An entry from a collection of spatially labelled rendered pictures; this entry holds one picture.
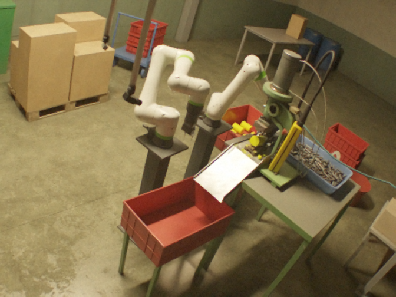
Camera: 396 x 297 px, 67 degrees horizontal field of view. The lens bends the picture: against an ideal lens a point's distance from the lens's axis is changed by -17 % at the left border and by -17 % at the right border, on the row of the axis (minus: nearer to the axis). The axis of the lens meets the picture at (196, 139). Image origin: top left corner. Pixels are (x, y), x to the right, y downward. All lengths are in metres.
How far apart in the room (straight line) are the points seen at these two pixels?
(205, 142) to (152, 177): 0.56
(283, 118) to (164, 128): 0.76
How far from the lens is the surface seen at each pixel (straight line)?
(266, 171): 2.32
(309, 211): 2.27
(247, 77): 2.38
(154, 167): 2.44
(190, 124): 2.03
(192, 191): 2.52
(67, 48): 3.92
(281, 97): 2.20
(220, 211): 2.38
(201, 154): 2.86
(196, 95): 1.93
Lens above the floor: 2.23
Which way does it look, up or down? 31 degrees down
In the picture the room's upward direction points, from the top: 18 degrees clockwise
